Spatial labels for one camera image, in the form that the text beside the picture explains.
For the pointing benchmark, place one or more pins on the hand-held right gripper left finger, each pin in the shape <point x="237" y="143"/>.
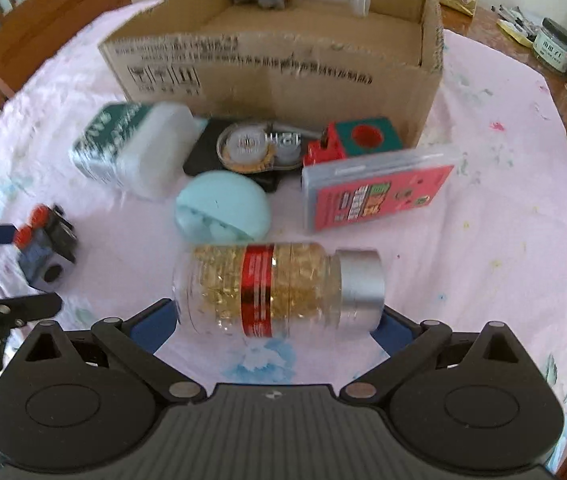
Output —
<point x="156" y="327"/>

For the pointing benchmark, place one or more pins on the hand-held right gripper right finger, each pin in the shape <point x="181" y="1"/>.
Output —
<point x="394" y="332"/>

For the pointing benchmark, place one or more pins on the black toy car red wheels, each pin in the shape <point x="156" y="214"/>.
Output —
<point x="48" y="255"/>

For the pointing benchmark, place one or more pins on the gold capsule bottle silver cap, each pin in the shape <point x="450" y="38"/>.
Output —
<point x="273" y="290"/>

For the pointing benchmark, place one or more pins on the light blue round container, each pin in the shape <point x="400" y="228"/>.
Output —
<point x="218" y="200"/>

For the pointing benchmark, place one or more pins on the white labelled plastic bottle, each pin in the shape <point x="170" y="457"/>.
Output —
<point x="128" y="150"/>

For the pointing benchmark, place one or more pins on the red green toy train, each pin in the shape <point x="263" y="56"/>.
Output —
<point x="368" y="135"/>

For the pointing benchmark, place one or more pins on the clear correction tape dispenser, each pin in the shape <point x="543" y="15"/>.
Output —
<point x="251" y="147"/>

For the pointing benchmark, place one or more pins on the cardboard box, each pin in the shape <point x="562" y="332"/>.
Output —
<point x="263" y="75"/>

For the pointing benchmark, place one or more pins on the wooden chair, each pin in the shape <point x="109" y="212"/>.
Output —
<point x="63" y="15"/>

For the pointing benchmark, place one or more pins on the black lid glass jar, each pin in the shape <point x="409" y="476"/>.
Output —
<point x="553" y="45"/>

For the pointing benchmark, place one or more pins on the packet of pens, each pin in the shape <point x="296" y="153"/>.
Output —
<point x="516" y="22"/>

